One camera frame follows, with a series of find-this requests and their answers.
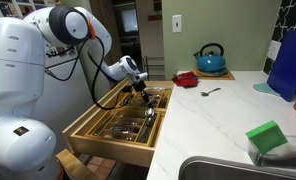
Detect white light switch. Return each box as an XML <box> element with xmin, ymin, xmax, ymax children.
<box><xmin>171</xmin><ymin>14</ymin><xmax>183</xmax><ymax>34</ymax></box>

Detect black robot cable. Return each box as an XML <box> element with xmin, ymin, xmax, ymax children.
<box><xmin>44</xmin><ymin>34</ymin><xmax>136</xmax><ymax>111</ymax></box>

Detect small silver spoon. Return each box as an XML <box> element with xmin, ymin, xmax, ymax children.
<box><xmin>200</xmin><ymin>87</ymin><xmax>222</xmax><ymax>98</ymax></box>

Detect wooden trivet board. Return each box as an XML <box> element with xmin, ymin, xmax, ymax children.
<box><xmin>191</xmin><ymin>68</ymin><xmax>236</xmax><ymax>81</ymax></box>

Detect teal kettle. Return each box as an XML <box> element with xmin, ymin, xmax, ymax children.
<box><xmin>192</xmin><ymin>42</ymin><xmax>228</xmax><ymax>75</ymax></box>

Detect big silver spoon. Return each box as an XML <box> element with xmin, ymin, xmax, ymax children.
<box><xmin>144</xmin><ymin>106</ymin><xmax>156</xmax><ymax>126</ymax></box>

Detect blue bag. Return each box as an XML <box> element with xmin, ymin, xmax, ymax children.
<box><xmin>266</xmin><ymin>30</ymin><xmax>296</xmax><ymax>103</ymax></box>

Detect silver serving spoon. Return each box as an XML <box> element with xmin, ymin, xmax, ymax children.
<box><xmin>138</xmin><ymin>116</ymin><xmax>155</xmax><ymax>144</ymax></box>

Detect large wooden cutlery organizer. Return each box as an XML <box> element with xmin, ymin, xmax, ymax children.
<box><xmin>87</xmin><ymin>108</ymin><xmax>163</xmax><ymax>148</ymax></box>

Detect light teal round mat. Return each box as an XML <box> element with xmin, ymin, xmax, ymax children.
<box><xmin>252</xmin><ymin>82</ymin><xmax>282</xmax><ymax>98</ymax></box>

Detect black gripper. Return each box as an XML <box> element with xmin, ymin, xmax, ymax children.
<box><xmin>133</xmin><ymin>77</ymin><xmax>155</xmax><ymax>109</ymax></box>

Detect clear sponge holder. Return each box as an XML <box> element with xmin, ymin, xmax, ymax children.
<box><xmin>247</xmin><ymin>134</ymin><xmax>296</xmax><ymax>168</ymax></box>

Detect metal wire rack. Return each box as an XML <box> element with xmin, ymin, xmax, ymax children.
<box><xmin>141</xmin><ymin>55</ymin><xmax>166</xmax><ymax>81</ymax></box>

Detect white outlet plate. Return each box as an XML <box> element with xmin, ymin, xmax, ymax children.
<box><xmin>267</xmin><ymin>39</ymin><xmax>282</xmax><ymax>62</ymax></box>

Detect red cloth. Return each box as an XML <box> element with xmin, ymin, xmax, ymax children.
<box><xmin>171</xmin><ymin>70</ymin><xmax>200</xmax><ymax>89</ymax></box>

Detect pile of silver forks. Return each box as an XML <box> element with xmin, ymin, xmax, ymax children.
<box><xmin>109</xmin><ymin>126</ymin><xmax>139</xmax><ymax>134</ymax></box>
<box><xmin>116</xmin><ymin>133</ymin><xmax>139</xmax><ymax>142</ymax></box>
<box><xmin>116</xmin><ymin>119</ymin><xmax>143</xmax><ymax>127</ymax></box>

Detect white bookshelf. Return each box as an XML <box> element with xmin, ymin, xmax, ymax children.
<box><xmin>0</xmin><ymin>0</ymin><xmax>56</xmax><ymax>20</ymax></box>

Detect wooden drawer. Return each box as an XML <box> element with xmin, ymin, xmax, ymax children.
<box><xmin>61</xmin><ymin>79</ymin><xmax>174</xmax><ymax>168</ymax></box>

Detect black-handled utensils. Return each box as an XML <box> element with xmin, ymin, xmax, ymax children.
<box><xmin>120</xmin><ymin>95</ymin><xmax>134</xmax><ymax>108</ymax></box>

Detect brown-handled steak knives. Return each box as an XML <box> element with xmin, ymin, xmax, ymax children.
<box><xmin>157</xmin><ymin>95</ymin><xmax>170</xmax><ymax>110</ymax></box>

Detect wooden step stool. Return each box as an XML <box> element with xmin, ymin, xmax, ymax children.
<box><xmin>55</xmin><ymin>148</ymin><xmax>96</xmax><ymax>180</ymax></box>

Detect green sponge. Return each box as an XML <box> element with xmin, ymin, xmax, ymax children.
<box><xmin>245</xmin><ymin>119</ymin><xmax>289</xmax><ymax>155</ymax></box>

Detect steel sink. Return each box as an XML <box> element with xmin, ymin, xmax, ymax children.
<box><xmin>177</xmin><ymin>155</ymin><xmax>296</xmax><ymax>180</ymax></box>

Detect white refrigerator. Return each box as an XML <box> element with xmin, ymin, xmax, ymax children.
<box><xmin>41</xmin><ymin>43</ymin><xmax>113</xmax><ymax>148</ymax></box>

